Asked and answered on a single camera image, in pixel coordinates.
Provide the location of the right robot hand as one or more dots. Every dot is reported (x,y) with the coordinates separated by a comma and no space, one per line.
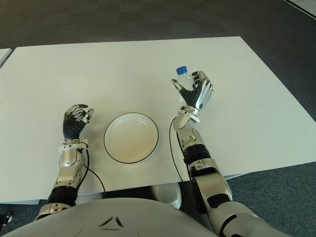
(200,95)

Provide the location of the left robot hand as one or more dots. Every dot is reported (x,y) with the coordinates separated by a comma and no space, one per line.
(72,127)

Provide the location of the clear water bottle blue cap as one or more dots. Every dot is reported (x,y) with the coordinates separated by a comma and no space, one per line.
(181,70)

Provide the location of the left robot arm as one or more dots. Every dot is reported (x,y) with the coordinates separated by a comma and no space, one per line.
(67,165)

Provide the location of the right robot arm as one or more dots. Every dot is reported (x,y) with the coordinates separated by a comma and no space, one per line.
(212,182)

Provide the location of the white plate black rim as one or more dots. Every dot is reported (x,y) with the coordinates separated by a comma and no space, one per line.
(130,138)

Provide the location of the white neighbouring table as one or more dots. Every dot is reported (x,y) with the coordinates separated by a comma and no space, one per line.
(4,55)

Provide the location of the grey robot torso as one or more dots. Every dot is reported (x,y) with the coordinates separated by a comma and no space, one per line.
(111,219)

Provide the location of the white round bin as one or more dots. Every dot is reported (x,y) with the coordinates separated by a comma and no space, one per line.
(166,195)

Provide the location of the black caster wheel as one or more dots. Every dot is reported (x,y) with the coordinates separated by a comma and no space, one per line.
(6,218)

